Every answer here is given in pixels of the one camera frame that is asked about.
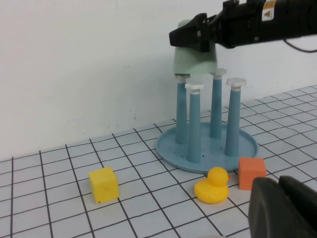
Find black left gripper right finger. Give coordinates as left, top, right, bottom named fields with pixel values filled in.
left=278, top=175, right=317, bottom=224

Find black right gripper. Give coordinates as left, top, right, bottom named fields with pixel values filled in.
left=169, top=0, right=263, bottom=53

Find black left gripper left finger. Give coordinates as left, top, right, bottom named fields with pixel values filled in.
left=248, top=176, right=317, bottom=238

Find pale green plastic cup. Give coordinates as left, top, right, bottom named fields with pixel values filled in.
left=173, top=19, right=218, bottom=77

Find blue cup stand white caps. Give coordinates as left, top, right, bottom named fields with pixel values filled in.
left=156, top=68, right=259, bottom=174

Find orange foam cube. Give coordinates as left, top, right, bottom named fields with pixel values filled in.
left=238, top=157, right=267, bottom=191

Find yellow rubber duck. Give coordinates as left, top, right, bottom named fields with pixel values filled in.
left=194, top=167, right=232, bottom=204

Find yellow foam cube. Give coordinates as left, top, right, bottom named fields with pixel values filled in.
left=88, top=167, right=120, bottom=204

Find black grid white tablecloth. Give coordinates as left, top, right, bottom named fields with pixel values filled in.
left=0, top=84, right=317, bottom=238

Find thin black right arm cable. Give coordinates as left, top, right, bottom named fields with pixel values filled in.
left=283, top=38, right=317, bottom=53

